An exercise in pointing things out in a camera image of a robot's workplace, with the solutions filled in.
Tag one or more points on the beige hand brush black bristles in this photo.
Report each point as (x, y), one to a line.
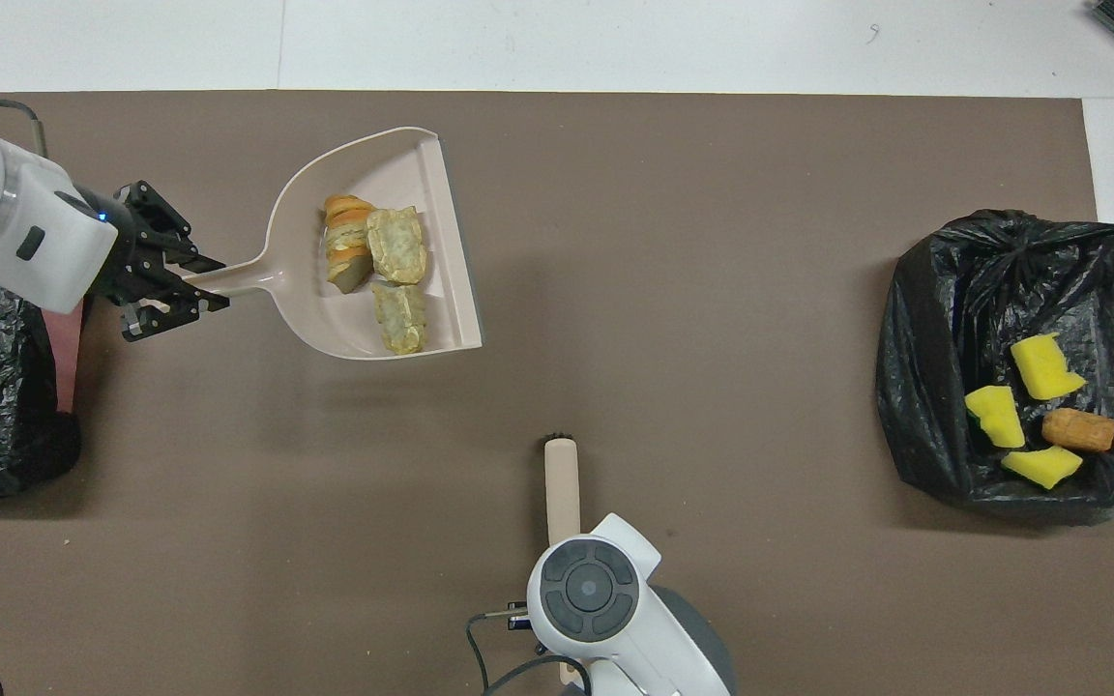
(562, 483)

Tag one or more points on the beige plastic dustpan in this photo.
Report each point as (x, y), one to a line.
(306, 251)

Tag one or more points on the brown toy bread roll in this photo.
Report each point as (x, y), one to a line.
(1079, 430)

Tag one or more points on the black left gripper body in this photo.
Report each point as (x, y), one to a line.
(127, 251)

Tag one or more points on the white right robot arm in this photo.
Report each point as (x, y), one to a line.
(630, 551)

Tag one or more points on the notched yellow sponge piece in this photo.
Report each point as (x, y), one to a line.
(1045, 367)

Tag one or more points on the brown table mat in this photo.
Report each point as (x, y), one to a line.
(712, 145)

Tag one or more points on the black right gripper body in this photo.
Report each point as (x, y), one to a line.
(519, 617)

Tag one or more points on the pale toy dumpling pastry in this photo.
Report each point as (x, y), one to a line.
(400, 317)
(397, 244)

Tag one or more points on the embossed yellow sponge piece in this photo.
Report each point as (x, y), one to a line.
(995, 418)

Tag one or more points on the orange striped toy croissant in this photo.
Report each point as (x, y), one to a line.
(346, 242)

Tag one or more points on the pink plastic bin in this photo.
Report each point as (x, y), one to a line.
(69, 367)

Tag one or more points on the wedge yellow sponge piece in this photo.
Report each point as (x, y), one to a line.
(1040, 466)

